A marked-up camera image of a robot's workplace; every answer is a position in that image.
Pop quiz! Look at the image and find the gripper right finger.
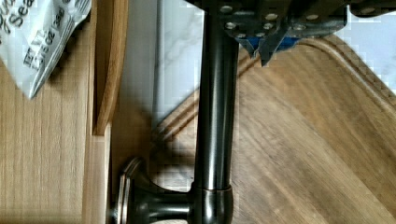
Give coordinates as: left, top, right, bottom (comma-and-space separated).
259, 27, 299, 66

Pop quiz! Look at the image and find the dark wooden cutting board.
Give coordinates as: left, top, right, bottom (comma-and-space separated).
148, 35, 396, 224

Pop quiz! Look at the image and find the white chips bag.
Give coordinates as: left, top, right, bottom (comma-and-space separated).
0, 0, 92, 99

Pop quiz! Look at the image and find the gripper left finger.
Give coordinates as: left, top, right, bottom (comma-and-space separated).
239, 36, 261, 59

